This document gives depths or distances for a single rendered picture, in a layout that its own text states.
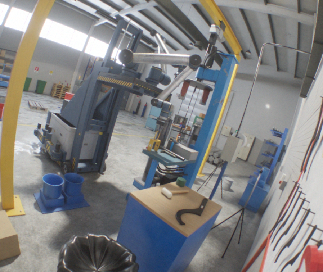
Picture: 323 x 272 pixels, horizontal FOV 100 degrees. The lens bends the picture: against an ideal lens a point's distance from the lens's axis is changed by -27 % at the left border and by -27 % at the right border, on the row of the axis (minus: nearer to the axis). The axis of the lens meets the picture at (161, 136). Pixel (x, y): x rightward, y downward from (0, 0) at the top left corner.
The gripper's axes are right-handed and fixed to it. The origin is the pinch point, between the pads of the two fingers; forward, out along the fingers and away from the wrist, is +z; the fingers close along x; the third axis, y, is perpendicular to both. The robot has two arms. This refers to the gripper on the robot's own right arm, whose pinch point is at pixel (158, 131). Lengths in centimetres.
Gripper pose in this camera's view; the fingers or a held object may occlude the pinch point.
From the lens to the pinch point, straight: 237.1
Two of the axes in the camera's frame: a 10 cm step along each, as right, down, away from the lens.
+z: -3.2, 9.4, 1.6
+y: 5.9, 0.7, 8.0
